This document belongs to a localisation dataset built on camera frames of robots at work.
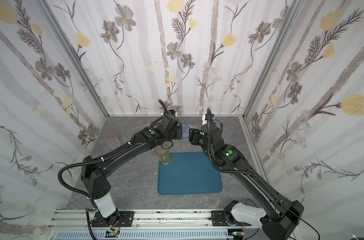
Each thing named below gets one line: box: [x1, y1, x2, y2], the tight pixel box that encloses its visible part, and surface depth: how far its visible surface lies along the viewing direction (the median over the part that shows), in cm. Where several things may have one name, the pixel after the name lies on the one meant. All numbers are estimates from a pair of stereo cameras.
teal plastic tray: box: [158, 152, 222, 195], surface depth 91 cm
